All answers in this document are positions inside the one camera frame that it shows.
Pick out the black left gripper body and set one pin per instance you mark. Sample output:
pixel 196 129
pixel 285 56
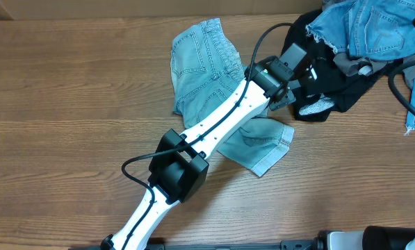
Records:
pixel 306 79

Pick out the light blue denim shorts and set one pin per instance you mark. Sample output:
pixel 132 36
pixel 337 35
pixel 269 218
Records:
pixel 206 69

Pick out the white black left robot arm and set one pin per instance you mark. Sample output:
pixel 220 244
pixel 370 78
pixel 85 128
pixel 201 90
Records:
pixel 180 164

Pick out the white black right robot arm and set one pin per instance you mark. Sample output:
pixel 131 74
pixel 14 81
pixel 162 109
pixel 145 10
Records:
pixel 373 237

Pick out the black garment with patterned lining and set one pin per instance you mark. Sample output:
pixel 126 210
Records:
pixel 312 105

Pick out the grey cloth garment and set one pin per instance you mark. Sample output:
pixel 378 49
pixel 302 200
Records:
pixel 356 64

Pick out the blue frayed denim jeans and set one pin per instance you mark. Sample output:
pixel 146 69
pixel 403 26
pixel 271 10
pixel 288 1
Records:
pixel 353 27

